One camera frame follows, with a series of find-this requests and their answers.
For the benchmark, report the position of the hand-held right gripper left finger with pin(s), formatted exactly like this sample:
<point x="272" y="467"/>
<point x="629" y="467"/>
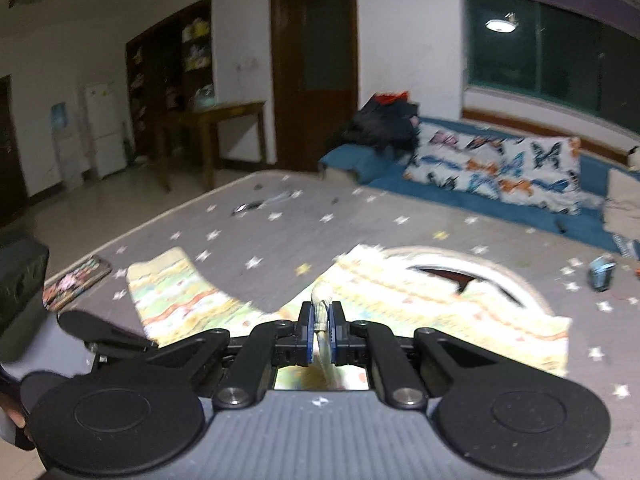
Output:
<point x="307" y="332"/>

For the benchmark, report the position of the dark side door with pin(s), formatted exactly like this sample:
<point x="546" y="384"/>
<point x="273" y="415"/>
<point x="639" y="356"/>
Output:
<point x="10" y="155"/>

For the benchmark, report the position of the butterfly print pillow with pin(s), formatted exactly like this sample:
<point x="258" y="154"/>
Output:
<point x="505" y="165"/>

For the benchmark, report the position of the beige cloth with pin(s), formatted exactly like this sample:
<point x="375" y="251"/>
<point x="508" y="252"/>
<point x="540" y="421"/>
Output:
<point x="622" y="205"/>

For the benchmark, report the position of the pile of dark clothes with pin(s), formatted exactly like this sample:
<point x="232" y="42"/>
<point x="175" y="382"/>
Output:
<point x="380" y="125"/>

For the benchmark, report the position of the small blue packet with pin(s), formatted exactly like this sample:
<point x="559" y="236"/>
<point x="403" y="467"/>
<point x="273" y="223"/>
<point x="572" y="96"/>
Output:
<point x="602" y="272"/>

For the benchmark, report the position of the colourful book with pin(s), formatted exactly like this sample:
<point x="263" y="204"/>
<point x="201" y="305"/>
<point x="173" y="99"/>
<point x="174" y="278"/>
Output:
<point x="75" y="282"/>

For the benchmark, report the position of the small dark object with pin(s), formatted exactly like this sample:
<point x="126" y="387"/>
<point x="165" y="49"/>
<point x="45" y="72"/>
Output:
<point x="246" y="207"/>

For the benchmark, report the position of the green framed window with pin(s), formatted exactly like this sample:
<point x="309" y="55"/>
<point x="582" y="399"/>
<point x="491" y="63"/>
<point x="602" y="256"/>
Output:
<point x="540" y="50"/>

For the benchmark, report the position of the pastel striped patterned garment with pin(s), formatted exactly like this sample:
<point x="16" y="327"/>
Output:
<point x="400" y="300"/>

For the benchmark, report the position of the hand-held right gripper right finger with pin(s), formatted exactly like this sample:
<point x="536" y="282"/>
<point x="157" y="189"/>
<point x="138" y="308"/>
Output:
<point x="336" y="334"/>

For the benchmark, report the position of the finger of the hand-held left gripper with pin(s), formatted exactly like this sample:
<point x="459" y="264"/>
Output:
<point x="100" y="332"/>

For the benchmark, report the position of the white water dispenser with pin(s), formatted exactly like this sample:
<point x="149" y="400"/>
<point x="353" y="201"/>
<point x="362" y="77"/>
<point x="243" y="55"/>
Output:
<point x="64" y="145"/>

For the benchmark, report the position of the blue blanket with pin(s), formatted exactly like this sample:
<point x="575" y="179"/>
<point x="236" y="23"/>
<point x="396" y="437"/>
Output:
<point x="400" y="180"/>

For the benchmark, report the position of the brown wooden door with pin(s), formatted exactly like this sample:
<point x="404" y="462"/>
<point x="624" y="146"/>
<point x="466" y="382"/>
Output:
<point x="312" y="60"/>

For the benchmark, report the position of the grey star print blanket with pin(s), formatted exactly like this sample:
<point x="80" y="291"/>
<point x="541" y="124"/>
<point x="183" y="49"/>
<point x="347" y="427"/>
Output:
<point x="300" y="230"/>

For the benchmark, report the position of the wooden table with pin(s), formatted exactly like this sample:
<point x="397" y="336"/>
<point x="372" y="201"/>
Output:
<point x="220" y="112"/>

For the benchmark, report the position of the white refrigerator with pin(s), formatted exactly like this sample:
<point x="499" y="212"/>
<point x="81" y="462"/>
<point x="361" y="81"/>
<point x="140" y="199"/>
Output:
<point x="102" y="127"/>

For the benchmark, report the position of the dark wooden shelf cabinet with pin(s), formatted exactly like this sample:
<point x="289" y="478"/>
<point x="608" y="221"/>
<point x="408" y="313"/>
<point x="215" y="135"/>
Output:
<point x="167" y="75"/>

